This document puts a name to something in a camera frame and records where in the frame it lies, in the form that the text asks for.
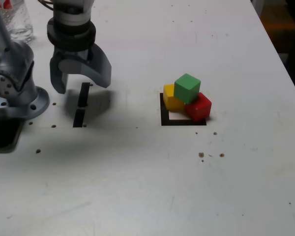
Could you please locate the clear plastic bottle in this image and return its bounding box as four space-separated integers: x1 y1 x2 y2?
0 0 35 44

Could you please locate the yellow cube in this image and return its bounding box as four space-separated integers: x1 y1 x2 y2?
163 84 186 111

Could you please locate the black tape strip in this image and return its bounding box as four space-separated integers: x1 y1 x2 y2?
72 82 91 128

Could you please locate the red cube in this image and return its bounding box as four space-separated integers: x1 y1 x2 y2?
184 92 212 122

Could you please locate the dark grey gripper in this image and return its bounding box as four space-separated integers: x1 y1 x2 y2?
50 43 113 94

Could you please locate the black flat device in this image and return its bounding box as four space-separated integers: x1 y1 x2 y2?
0 119 24 153

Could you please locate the green cube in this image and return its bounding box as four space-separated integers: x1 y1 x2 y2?
174 73 202 104

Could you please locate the black tape square outline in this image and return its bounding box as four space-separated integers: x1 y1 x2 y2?
159 92 207 126

